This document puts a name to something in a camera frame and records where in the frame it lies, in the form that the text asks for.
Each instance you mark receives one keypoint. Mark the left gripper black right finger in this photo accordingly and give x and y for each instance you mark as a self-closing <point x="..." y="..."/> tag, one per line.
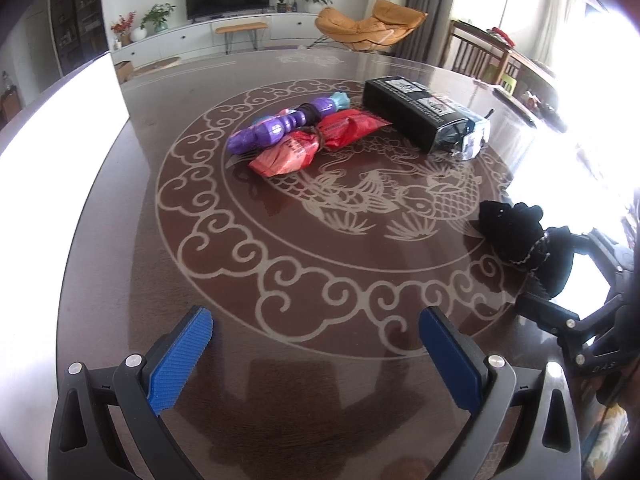
<point x="544" y="443"/>

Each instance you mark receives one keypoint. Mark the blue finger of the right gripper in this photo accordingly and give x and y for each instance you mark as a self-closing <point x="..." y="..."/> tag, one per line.
<point x="548" y="316"/>

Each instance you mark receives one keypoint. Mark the purple toy wand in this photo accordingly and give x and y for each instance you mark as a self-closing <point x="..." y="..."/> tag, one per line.
<point x="319" y="108"/>
<point x="266" y="133"/>

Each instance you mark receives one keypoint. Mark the white tv cabinet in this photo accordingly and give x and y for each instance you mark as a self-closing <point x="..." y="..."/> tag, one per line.
<point x="199" y="40"/>

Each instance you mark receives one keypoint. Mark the black printed box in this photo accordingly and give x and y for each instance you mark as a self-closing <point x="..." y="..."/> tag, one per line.
<point x="415" y="112"/>

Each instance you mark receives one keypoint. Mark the white storage box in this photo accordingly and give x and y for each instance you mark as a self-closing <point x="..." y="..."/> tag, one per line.
<point x="50" y="156"/>

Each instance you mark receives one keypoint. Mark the red plastic bag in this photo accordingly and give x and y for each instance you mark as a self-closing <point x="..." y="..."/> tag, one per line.
<point x="297" y="149"/>

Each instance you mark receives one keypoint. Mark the wooden bench stool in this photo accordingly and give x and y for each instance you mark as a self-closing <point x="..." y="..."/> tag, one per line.
<point x="251" y="28"/>

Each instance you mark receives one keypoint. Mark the red flower vase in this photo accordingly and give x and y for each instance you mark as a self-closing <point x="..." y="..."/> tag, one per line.
<point x="126" y="32"/>

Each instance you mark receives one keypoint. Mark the orange lounge chair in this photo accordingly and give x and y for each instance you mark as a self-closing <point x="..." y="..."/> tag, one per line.
<point x="388" y="24"/>

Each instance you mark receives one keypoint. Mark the potted green plant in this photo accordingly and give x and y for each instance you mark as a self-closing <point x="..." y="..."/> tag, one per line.
<point x="158" y="15"/>

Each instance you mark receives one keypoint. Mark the wooden dining chair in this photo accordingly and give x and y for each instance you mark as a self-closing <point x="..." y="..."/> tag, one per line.
<point x="484" y="54"/>

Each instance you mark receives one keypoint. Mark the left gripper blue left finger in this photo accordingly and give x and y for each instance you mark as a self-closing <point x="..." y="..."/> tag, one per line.
<point x="84" y="443"/>

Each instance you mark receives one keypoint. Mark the black velvet glove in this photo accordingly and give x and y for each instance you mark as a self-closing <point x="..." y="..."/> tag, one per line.
<point x="515" y="233"/>

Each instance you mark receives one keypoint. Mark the blue white carton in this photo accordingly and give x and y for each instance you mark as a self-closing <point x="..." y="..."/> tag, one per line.
<point x="465" y="142"/>

